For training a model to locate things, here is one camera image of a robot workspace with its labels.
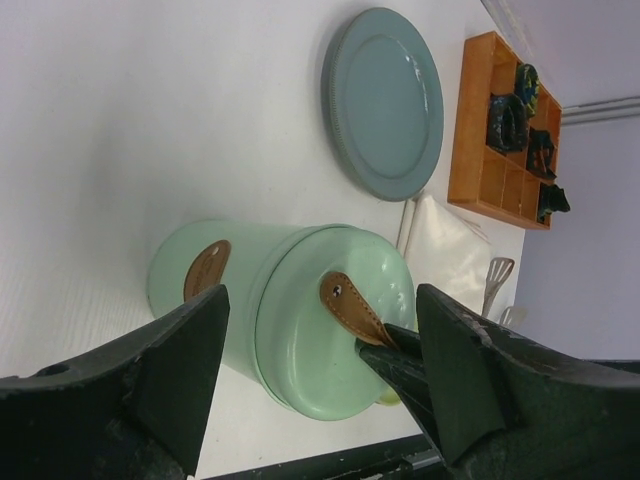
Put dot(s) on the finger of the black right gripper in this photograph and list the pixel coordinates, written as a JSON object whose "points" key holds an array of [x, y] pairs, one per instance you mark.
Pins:
{"points": [[403, 368]]}

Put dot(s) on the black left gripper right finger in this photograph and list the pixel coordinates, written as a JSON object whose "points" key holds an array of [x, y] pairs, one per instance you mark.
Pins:
{"points": [[507, 407]]}

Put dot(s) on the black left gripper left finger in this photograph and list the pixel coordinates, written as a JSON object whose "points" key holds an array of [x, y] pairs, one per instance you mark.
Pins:
{"points": [[136, 407]]}

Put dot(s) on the mint lid with brown handle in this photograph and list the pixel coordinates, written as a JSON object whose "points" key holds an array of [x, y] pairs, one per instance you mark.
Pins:
{"points": [[305, 357]]}

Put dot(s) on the steel serving tongs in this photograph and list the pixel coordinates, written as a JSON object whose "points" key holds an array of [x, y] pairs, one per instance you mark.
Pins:
{"points": [[499, 271]]}

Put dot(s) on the lime green round lid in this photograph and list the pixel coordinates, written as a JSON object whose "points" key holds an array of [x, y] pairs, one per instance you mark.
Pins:
{"points": [[389, 398]]}

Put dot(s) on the mint green cup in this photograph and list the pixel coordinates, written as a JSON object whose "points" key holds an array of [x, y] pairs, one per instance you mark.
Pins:
{"points": [[239, 255]]}

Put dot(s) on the white folded cloth napkin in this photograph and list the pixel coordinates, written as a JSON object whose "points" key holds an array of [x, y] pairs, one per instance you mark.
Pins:
{"points": [[445, 250]]}

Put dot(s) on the dark rolled item right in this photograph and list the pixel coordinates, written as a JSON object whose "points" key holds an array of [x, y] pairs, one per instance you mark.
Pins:
{"points": [[552, 199]]}

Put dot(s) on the wooden compartment tray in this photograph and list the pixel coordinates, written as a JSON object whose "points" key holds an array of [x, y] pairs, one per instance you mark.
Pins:
{"points": [[482, 179]]}

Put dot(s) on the dark rolled item left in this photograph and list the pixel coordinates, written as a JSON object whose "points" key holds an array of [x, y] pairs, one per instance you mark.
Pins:
{"points": [[507, 124]]}

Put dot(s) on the blue-grey ceramic plate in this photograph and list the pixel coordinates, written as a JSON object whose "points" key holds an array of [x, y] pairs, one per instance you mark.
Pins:
{"points": [[383, 104]]}

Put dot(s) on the dark rolled item far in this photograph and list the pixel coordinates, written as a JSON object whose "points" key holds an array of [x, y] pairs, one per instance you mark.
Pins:
{"points": [[526, 87]]}

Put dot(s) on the aluminium frame post right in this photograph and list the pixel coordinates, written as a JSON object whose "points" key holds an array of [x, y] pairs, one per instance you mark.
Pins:
{"points": [[601, 111]]}

